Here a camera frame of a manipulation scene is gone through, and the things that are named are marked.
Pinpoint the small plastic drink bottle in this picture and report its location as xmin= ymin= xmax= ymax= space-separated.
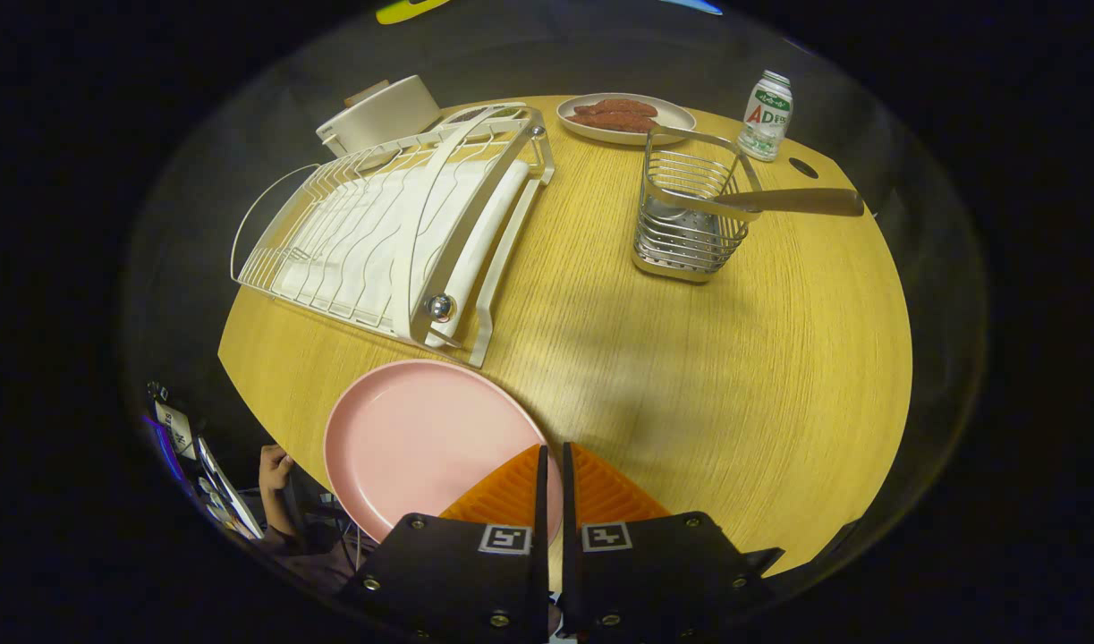
xmin=738 ymin=70 xmax=794 ymax=163

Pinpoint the grey plate with sausages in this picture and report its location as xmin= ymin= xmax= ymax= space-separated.
xmin=556 ymin=92 xmax=698 ymax=147

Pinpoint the white hanging tag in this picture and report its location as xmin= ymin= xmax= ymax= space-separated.
xmin=155 ymin=401 xmax=196 ymax=459

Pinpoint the white toaster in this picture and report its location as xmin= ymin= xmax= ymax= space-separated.
xmin=316 ymin=75 xmax=443 ymax=158

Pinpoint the red-brown sausage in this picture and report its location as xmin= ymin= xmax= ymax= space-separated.
xmin=564 ymin=112 xmax=659 ymax=135
xmin=573 ymin=98 xmax=659 ymax=118

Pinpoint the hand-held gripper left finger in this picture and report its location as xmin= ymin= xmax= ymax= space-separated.
xmin=335 ymin=443 xmax=550 ymax=644

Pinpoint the white-edged flat device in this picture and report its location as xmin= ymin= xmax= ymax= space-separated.
xmin=194 ymin=436 xmax=267 ymax=541

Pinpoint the wooden handled spoon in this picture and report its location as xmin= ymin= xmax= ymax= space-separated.
xmin=647 ymin=187 xmax=866 ymax=222

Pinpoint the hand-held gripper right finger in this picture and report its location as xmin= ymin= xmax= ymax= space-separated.
xmin=560 ymin=441 xmax=776 ymax=644

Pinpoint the white wire dish rack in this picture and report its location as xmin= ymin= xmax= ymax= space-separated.
xmin=231 ymin=102 xmax=557 ymax=369

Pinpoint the metal wire basket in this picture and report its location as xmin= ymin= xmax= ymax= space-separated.
xmin=632 ymin=125 xmax=764 ymax=285

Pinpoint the pink plate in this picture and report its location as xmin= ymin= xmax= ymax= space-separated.
xmin=323 ymin=360 xmax=565 ymax=546

